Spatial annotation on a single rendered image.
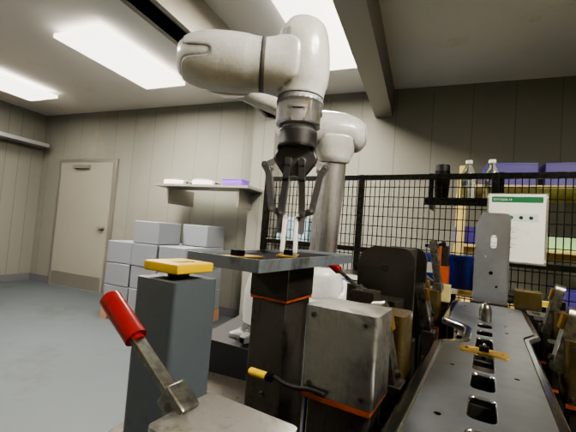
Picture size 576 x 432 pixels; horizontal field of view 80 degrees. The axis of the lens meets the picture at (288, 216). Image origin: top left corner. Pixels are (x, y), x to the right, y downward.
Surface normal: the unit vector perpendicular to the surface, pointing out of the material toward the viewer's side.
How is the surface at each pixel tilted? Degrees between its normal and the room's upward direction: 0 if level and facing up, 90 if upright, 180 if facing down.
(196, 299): 90
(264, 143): 90
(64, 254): 90
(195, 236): 90
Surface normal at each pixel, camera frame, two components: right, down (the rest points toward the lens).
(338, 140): 0.04, 0.18
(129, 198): -0.36, -0.07
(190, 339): 0.86, 0.04
